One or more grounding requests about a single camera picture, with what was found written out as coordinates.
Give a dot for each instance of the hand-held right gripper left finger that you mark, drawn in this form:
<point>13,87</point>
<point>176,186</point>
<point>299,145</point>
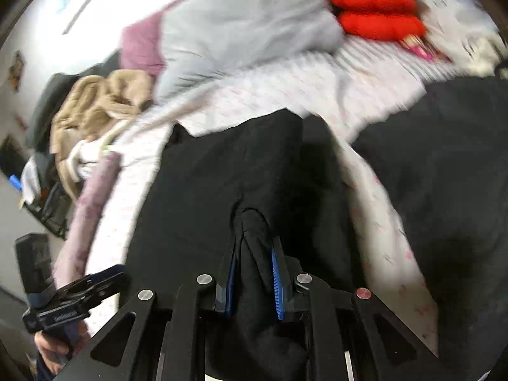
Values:
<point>231,285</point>

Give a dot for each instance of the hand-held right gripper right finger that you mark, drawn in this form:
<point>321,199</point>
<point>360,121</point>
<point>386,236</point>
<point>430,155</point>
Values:
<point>278,281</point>

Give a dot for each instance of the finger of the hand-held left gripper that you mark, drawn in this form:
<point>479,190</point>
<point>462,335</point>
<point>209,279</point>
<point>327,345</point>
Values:
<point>99,274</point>
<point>107,289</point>

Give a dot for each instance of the thin black garment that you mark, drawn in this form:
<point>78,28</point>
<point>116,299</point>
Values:
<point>206,190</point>

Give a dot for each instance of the person's left forearm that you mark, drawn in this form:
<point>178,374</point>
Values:
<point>44,373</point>

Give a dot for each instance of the person's left hand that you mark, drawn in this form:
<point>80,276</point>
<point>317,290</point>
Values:
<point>49,349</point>

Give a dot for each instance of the mauve bed cover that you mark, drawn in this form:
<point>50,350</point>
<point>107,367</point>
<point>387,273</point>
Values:
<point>91,214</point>

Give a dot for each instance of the white garment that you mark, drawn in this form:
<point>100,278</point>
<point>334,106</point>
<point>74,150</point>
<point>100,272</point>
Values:
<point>89,158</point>

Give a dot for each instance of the beige fleece garment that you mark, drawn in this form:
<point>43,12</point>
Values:
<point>91,103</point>

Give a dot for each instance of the dark grey chair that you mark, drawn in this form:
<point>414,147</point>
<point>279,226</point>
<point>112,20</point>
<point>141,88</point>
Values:
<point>51,91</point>

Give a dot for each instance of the grey duvet with pink lining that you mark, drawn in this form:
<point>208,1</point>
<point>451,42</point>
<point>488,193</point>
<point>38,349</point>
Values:
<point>246,27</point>

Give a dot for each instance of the pink doll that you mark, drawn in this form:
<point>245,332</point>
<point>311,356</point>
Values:
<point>424,47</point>

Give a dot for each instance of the white grey printed cloth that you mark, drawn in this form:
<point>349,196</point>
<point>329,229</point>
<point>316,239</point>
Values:
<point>456,16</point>

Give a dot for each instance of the dark wall box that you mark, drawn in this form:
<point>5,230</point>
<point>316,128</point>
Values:
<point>10,154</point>

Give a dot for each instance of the small wall sticker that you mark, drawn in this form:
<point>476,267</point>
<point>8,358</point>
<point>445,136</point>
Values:
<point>22,122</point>

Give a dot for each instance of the brown wall picture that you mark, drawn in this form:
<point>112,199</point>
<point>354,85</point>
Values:
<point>18,69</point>

